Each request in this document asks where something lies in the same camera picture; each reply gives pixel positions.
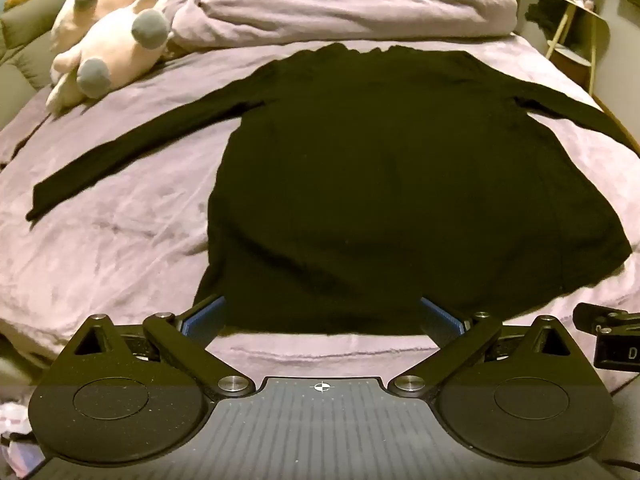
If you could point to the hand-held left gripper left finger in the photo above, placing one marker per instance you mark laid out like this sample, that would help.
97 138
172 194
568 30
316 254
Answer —
207 314

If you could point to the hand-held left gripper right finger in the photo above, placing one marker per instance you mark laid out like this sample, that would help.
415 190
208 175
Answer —
436 317

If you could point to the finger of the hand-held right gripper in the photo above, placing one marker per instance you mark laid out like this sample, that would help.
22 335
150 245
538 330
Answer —
595 316

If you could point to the black long-sleeve shirt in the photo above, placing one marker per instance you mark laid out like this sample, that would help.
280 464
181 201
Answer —
375 185

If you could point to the purple bed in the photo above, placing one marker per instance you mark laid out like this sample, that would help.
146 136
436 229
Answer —
125 240

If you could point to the white pink cloth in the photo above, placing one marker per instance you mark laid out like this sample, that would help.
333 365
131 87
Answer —
15 440

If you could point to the side table with yellow legs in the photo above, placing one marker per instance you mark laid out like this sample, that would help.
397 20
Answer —
575 52

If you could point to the large white plush toy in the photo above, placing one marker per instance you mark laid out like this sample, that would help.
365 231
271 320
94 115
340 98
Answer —
117 52

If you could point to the dark cloth pile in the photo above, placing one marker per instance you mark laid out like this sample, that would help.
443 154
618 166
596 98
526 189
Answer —
542 15

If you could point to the grey padded headboard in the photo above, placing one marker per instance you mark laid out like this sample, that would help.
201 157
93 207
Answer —
20 55

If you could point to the purple duvet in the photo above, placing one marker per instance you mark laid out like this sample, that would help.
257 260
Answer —
350 5

